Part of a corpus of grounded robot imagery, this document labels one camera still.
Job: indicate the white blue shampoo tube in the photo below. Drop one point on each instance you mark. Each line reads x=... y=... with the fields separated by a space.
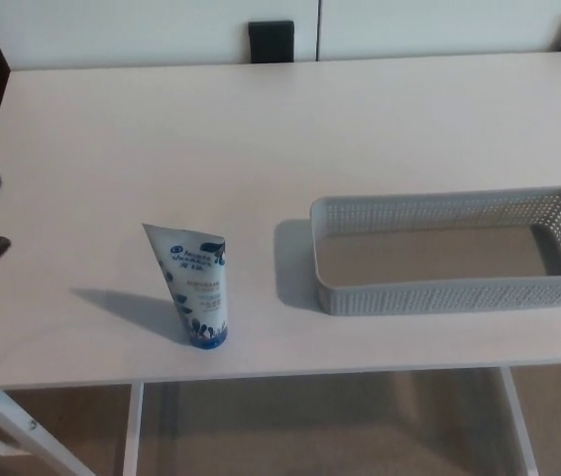
x=197 y=292

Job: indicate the black chair backrest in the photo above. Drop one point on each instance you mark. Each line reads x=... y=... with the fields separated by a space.
x=270 y=40

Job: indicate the grey perforated plastic basket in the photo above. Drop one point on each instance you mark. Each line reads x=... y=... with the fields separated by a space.
x=451 y=292

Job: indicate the white table frame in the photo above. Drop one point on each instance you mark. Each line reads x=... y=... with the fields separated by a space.
x=134 y=426

